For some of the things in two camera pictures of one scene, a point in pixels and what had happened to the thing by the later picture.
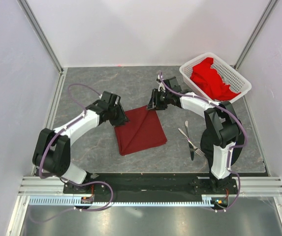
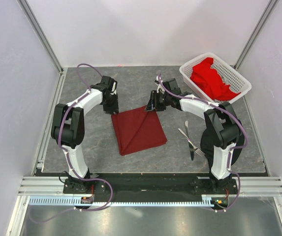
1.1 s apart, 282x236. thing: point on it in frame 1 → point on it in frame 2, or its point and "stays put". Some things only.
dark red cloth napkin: x=143 y=130 stays put
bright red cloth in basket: x=208 y=80 stays put
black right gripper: x=153 y=103 stays put
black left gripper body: x=116 y=108 → x=112 y=105
